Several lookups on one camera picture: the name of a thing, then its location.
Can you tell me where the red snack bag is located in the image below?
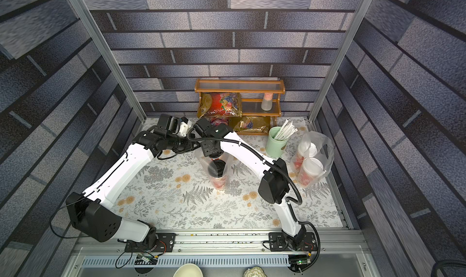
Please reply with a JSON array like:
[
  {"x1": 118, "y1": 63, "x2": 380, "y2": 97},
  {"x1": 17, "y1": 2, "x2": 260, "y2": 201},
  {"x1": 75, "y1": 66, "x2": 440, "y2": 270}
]
[{"x1": 209, "y1": 92, "x2": 242, "y2": 117}]

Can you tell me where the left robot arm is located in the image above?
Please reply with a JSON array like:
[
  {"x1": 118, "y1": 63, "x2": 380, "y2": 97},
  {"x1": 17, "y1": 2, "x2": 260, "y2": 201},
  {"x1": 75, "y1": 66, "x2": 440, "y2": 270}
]
[{"x1": 66, "y1": 131, "x2": 200, "y2": 250}]

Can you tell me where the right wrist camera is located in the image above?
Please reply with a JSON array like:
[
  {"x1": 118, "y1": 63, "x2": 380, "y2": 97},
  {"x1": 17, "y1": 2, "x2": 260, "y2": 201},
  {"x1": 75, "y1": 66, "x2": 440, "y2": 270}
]
[{"x1": 194, "y1": 118, "x2": 233, "y2": 139}]

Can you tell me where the pink snack packet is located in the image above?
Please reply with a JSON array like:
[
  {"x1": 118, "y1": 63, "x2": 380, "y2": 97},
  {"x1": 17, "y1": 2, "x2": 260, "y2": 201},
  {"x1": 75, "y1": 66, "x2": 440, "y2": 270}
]
[{"x1": 210, "y1": 118, "x2": 229, "y2": 126}]

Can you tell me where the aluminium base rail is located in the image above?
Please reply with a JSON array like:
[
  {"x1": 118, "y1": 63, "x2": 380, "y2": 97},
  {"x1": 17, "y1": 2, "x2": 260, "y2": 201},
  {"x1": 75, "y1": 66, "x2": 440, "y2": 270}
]
[{"x1": 65, "y1": 228, "x2": 373, "y2": 276}]

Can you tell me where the red floral milk tea cup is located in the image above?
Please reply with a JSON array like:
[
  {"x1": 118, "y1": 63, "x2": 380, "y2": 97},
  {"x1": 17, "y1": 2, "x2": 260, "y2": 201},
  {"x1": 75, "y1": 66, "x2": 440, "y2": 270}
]
[{"x1": 292, "y1": 142, "x2": 317, "y2": 171}]

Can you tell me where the translucent plastic carrier bag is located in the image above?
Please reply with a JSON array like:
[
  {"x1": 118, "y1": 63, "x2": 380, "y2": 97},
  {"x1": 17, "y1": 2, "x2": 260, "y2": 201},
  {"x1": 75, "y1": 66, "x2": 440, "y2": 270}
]
[{"x1": 291, "y1": 131, "x2": 335, "y2": 186}]

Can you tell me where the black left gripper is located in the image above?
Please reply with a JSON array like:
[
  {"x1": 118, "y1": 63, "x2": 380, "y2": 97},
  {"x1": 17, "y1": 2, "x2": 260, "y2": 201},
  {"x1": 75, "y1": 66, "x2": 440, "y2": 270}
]
[{"x1": 167, "y1": 133, "x2": 204, "y2": 153}]

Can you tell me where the black corrugated cable conduit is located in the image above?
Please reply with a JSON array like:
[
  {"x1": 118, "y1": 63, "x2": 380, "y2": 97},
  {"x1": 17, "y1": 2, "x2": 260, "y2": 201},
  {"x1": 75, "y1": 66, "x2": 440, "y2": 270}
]
[{"x1": 186, "y1": 125, "x2": 321, "y2": 274}]

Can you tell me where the black lid milk tea cup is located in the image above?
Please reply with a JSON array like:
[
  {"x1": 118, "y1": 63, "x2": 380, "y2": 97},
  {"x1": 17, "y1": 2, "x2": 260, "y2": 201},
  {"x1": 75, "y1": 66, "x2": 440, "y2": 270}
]
[{"x1": 208, "y1": 164, "x2": 228, "y2": 190}]

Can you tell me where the green plastic straw cup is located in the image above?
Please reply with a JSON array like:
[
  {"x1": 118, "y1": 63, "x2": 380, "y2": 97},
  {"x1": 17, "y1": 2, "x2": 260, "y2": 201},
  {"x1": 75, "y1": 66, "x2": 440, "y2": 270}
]
[{"x1": 266, "y1": 126, "x2": 289, "y2": 158}]

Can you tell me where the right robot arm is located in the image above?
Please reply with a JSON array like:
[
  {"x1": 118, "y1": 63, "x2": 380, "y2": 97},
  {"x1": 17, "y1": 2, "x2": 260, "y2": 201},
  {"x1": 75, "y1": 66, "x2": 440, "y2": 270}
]
[{"x1": 194, "y1": 124, "x2": 306, "y2": 244}]

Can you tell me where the gold fruit snack bag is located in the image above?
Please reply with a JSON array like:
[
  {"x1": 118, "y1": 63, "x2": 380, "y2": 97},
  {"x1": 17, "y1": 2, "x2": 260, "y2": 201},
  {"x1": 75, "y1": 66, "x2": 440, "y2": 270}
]
[{"x1": 228, "y1": 116, "x2": 271, "y2": 133}]

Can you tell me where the patterned round object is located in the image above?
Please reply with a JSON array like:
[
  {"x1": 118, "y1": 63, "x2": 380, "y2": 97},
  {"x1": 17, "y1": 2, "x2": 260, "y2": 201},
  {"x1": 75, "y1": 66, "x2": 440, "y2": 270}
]
[{"x1": 243, "y1": 266, "x2": 267, "y2": 277}]

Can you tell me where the white round bowl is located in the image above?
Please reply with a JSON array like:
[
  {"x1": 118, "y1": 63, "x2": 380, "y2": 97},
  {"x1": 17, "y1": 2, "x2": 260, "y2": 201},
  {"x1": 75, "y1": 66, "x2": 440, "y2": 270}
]
[{"x1": 173, "y1": 264, "x2": 203, "y2": 277}]

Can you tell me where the pink capped white bottle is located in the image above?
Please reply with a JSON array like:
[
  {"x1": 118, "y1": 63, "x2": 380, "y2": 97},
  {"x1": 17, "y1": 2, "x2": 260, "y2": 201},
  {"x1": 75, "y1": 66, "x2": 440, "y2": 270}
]
[{"x1": 261, "y1": 92, "x2": 274, "y2": 111}]

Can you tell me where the wooden shelf rack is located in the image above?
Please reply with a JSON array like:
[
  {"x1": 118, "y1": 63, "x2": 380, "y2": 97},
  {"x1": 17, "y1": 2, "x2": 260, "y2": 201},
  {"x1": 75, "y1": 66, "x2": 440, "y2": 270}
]
[{"x1": 195, "y1": 79, "x2": 285, "y2": 135}]

